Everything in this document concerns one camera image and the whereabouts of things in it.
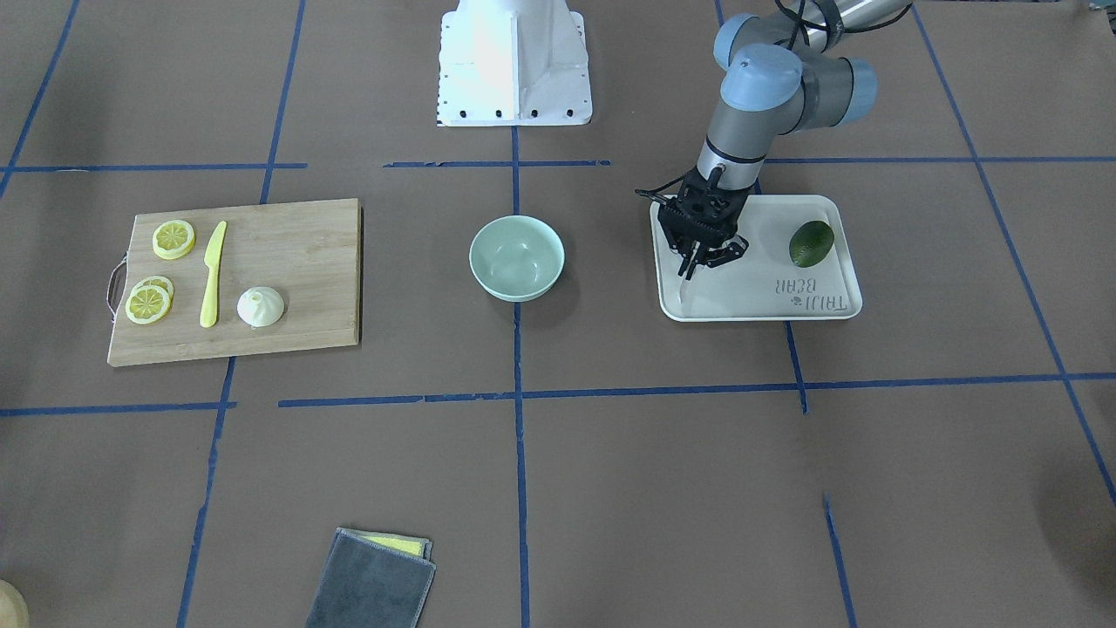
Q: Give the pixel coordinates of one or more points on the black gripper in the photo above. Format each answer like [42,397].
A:
[731,250]

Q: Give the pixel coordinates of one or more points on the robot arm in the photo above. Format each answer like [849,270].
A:
[778,80]

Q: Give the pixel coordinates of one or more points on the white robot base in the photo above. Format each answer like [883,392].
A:
[513,63]

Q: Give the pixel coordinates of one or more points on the light green bowl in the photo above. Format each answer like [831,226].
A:
[517,258]

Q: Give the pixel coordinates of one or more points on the white serving tray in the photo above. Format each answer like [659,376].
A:
[763,284]

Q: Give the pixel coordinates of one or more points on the green avocado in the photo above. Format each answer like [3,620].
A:
[810,244]

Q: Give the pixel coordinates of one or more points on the bamboo cutting board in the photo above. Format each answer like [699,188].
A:
[311,252]

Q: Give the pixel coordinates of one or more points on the yellow sponge cloth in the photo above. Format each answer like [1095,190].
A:
[416,546]

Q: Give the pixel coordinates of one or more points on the grey cleaning cloth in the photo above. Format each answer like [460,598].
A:
[364,584]

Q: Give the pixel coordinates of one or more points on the yellow plastic knife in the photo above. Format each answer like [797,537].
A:
[210,304]

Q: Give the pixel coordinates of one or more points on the upper lemon slice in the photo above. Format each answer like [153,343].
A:
[173,239]

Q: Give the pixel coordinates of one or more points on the lower overlapped lemon slice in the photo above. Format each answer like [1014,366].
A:
[163,282]

